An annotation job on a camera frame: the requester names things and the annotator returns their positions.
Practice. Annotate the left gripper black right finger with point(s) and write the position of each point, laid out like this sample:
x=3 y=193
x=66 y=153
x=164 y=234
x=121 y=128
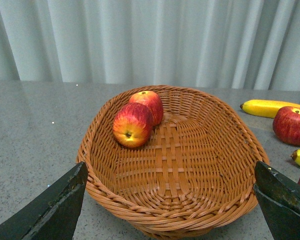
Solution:
x=279 y=200

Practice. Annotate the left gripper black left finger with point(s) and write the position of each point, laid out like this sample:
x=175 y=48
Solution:
x=52 y=215

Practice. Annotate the dark red apple on table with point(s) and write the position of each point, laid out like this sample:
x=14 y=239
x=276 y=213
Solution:
x=286 y=125

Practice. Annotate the brown woven wicker basket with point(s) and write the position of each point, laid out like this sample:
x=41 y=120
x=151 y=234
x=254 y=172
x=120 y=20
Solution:
x=196 y=172

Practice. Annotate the long yellow banana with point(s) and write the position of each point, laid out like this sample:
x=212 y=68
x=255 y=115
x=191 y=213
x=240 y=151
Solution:
x=265 y=108

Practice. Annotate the front red-yellow apple in basket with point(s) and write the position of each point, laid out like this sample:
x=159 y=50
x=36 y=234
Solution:
x=132 y=125

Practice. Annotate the rear red apple in basket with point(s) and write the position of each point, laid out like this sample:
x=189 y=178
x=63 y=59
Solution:
x=153 y=101

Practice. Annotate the white pleated curtain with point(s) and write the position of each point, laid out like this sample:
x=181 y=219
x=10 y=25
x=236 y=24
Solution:
x=239 y=44

